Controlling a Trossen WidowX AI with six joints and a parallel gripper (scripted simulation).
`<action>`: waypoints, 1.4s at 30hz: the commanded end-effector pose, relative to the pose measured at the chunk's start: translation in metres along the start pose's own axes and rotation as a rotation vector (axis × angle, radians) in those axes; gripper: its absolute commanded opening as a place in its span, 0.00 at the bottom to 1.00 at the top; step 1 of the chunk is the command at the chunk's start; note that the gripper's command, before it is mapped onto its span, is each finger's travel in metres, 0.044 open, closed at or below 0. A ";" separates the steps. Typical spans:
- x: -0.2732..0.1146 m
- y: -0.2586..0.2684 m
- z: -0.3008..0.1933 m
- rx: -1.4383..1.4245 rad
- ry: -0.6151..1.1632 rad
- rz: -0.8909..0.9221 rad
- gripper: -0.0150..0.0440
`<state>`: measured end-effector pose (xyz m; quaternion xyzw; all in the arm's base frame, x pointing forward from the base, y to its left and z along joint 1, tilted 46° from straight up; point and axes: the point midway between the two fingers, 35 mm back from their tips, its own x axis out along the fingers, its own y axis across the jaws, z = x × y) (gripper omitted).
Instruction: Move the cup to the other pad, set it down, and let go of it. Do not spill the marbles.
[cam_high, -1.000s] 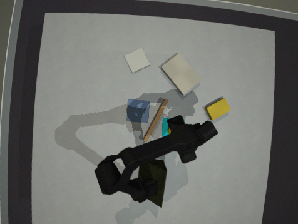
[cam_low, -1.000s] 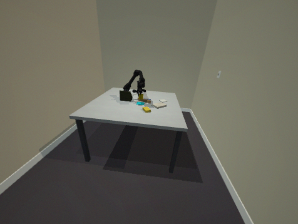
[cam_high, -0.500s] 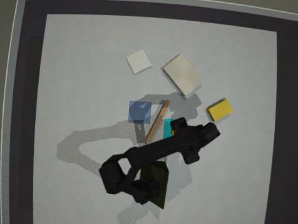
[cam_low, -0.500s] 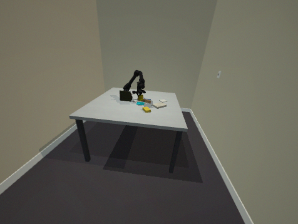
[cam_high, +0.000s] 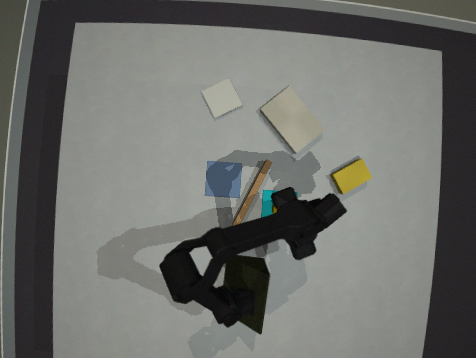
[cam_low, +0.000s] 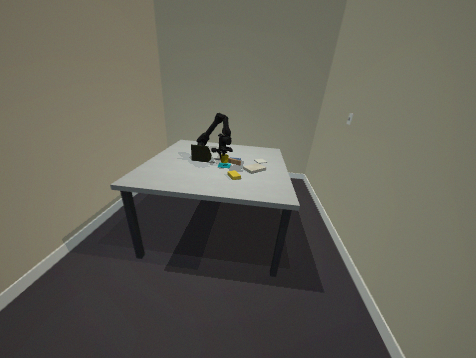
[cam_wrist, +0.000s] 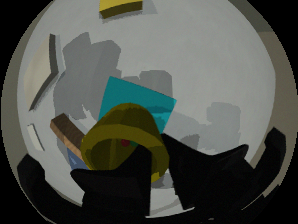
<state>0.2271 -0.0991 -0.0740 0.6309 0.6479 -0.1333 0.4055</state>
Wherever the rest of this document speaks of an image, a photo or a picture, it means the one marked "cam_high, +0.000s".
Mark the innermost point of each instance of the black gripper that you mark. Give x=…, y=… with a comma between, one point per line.
x=281, y=197

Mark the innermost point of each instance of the yellow rectangular block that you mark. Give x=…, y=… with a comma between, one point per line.
x=351, y=176

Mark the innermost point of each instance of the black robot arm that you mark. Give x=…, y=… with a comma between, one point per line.
x=298, y=222

